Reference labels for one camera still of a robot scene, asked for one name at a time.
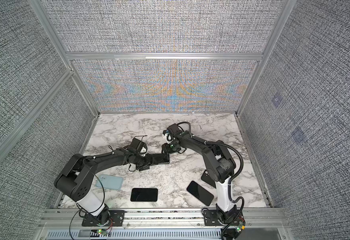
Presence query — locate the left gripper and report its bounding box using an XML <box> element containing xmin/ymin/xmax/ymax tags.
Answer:
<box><xmin>134</xmin><ymin>153</ymin><xmax>159</xmax><ymax>171</ymax></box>

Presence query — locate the black phone case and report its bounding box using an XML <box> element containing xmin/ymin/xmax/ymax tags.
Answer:
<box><xmin>200</xmin><ymin>170</ymin><xmax>216</xmax><ymax>188</ymax></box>
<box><xmin>145</xmin><ymin>154</ymin><xmax>170</xmax><ymax>165</ymax></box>

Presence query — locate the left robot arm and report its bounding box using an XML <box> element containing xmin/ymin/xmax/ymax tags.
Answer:
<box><xmin>54</xmin><ymin>149</ymin><xmax>154</xmax><ymax>226</ymax></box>

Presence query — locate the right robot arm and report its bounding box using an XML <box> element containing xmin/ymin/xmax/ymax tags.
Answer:
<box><xmin>163</xmin><ymin>130</ymin><xmax>238</xmax><ymax>225</ymax></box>

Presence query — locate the light blue phone case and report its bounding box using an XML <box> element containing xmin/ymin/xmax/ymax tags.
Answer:
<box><xmin>96</xmin><ymin>175</ymin><xmax>124</xmax><ymax>191</ymax></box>

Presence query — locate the black smartphone front centre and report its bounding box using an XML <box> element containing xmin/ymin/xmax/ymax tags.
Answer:
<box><xmin>130</xmin><ymin>188</ymin><xmax>159</xmax><ymax>202</ymax></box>

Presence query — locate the black smartphone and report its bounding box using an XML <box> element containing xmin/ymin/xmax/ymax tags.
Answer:
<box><xmin>186</xmin><ymin>181</ymin><xmax>214</xmax><ymax>207</ymax></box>
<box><xmin>130</xmin><ymin>188</ymin><xmax>159</xmax><ymax>202</ymax></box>

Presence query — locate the black smartphone front right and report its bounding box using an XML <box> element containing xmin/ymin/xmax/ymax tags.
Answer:
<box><xmin>186</xmin><ymin>181</ymin><xmax>214</xmax><ymax>207</ymax></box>

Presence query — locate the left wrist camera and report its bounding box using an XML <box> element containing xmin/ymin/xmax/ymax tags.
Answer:
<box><xmin>130</xmin><ymin>138</ymin><xmax>148</xmax><ymax>154</ymax></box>

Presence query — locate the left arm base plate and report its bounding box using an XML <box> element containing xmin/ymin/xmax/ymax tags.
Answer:
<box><xmin>82</xmin><ymin>210</ymin><xmax>126</xmax><ymax>227</ymax></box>

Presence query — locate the aluminium front rail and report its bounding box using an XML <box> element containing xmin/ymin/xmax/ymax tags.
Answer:
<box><xmin>33</xmin><ymin>208</ymin><xmax>294</xmax><ymax>240</ymax></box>

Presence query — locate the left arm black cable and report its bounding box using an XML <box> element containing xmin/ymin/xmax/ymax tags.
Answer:
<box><xmin>68</xmin><ymin>134</ymin><xmax>148</xmax><ymax>240</ymax></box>

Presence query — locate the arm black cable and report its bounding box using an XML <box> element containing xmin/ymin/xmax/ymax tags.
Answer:
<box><xmin>68</xmin><ymin>134</ymin><xmax>148</xmax><ymax>240</ymax></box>
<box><xmin>176</xmin><ymin>121</ymin><xmax>245</xmax><ymax>240</ymax></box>

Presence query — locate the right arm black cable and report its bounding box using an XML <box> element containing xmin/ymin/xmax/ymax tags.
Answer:
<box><xmin>176</xmin><ymin>121</ymin><xmax>245</xmax><ymax>240</ymax></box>

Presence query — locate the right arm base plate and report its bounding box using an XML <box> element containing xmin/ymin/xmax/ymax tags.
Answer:
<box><xmin>201</xmin><ymin>208</ymin><xmax>245</xmax><ymax>228</ymax></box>

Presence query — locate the aluminium frame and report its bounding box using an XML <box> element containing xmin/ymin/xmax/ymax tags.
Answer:
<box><xmin>0</xmin><ymin>0</ymin><xmax>298</xmax><ymax>208</ymax></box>

